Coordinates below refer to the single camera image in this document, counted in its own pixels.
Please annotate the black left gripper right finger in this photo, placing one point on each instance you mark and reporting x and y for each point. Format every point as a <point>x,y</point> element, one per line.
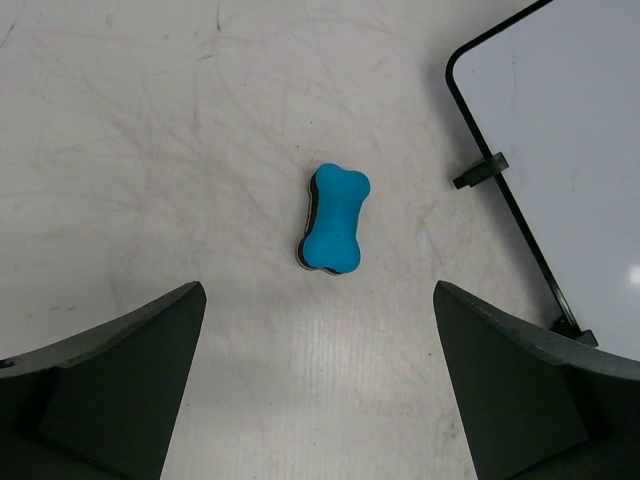
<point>535,404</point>

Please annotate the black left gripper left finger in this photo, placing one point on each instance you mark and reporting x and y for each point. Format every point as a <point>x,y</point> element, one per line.
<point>103,403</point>

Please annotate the blue whiteboard eraser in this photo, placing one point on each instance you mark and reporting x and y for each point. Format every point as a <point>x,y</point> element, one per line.
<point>330,239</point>

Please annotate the white board with black frame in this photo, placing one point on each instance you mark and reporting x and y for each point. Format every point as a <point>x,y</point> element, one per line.
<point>554,89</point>

